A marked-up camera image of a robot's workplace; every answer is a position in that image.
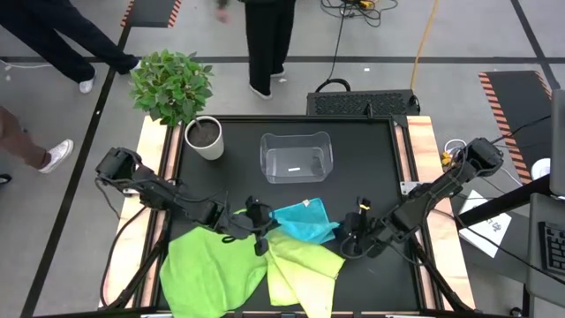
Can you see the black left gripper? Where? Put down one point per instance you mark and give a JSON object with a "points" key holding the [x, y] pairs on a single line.
{"points": [[247, 227]]}

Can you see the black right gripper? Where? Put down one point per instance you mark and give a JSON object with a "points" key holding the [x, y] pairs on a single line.
{"points": [[366, 229]]}

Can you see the teal blue microfiber towel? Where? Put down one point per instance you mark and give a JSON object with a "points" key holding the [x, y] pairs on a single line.
{"points": [[304, 221]]}

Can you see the yellow-green microfiber towel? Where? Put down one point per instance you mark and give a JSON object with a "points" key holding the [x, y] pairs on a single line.
{"points": [[309, 274]]}

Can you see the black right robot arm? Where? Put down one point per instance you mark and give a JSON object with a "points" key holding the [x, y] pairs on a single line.
{"points": [[441, 185]]}

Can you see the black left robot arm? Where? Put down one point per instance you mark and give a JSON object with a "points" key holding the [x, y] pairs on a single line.
{"points": [[167, 199]]}

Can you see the bright green microfiber towel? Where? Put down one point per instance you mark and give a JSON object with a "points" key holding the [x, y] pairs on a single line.
{"points": [[207, 274]]}

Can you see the yellow tape tag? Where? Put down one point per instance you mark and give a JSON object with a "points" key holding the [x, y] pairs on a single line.
{"points": [[364, 206]]}

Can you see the silver mounting plate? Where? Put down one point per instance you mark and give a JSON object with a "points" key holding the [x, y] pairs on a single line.
{"points": [[408, 187]]}

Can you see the clear plastic bin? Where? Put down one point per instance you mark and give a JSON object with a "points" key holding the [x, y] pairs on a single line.
{"points": [[296, 154]]}

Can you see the white plant pot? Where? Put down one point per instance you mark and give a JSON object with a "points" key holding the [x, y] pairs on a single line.
{"points": [[204, 141]]}

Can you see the light wooden side board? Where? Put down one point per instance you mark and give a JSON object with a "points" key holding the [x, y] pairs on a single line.
{"points": [[424, 141], [152, 137]]}

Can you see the white paper sheet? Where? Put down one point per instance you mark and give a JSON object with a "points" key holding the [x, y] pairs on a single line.
{"points": [[490, 229]]}

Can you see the black perforated computer case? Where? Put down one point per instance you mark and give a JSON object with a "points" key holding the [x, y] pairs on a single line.
{"points": [[362, 103]]}

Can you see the black diagonal beam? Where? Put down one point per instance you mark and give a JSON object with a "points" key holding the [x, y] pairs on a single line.
{"points": [[503, 203]]}

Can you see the green leafy plant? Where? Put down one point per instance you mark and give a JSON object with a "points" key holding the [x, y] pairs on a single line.
{"points": [[170, 86]]}

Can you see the grey desk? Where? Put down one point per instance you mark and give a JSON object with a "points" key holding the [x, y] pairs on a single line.
{"points": [[547, 207]]}

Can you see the person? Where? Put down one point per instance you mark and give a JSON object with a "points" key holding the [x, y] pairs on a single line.
{"points": [[66, 62], [265, 44], [17, 141]]}

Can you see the white round cup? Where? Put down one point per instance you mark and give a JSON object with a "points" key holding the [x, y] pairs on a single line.
{"points": [[542, 170]]}

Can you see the black keyboard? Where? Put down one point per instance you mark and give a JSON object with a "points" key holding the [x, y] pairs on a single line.
{"points": [[554, 247]]}

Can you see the black hazard-striped floor mat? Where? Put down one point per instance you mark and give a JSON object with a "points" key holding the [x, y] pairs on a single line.
{"points": [[521, 115], [152, 12]]}

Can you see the grey monitor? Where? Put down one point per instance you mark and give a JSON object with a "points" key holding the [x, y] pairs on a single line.
{"points": [[558, 141]]}

